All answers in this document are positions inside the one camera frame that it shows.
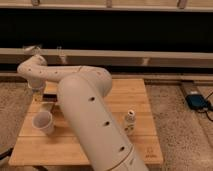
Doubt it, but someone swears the black whiteboard eraser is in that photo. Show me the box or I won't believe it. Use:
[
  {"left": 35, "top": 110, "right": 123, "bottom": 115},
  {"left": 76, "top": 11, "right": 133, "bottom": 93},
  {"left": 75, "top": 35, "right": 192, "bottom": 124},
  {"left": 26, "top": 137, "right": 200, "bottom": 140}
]
[{"left": 43, "top": 94, "right": 57, "bottom": 101}]

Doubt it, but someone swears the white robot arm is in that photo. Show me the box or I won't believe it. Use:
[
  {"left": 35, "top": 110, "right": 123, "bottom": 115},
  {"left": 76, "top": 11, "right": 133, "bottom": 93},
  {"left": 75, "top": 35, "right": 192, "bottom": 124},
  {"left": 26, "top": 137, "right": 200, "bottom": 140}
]
[{"left": 17, "top": 55, "right": 149, "bottom": 171}]

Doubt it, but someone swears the white ceramic cup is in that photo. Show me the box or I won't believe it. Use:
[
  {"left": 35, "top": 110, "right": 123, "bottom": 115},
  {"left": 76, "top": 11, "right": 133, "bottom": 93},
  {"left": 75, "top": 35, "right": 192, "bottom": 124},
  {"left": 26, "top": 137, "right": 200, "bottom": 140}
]
[{"left": 32, "top": 111, "right": 54, "bottom": 135}]

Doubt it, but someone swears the wooden table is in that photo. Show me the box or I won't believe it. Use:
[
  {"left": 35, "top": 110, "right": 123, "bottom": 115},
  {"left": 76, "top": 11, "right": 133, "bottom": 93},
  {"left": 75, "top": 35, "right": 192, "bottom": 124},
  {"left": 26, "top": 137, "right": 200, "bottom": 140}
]
[{"left": 9, "top": 79, "right": 163, "bottom": 167}]

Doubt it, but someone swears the small clear plastic bottle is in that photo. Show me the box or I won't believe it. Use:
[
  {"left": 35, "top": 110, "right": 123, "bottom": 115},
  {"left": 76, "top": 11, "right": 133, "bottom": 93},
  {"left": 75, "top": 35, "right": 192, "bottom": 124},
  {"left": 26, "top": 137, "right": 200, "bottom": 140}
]
[{"left": 124, "top": 110, "right": 136, "bottom": 135}]

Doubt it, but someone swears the black power adapter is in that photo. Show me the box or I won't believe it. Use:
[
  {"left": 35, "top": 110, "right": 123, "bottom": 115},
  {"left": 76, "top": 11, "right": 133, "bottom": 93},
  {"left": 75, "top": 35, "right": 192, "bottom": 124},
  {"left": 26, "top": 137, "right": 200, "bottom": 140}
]
[{"left": 186, "top": 94, "right": 208, "bottom": 110}]

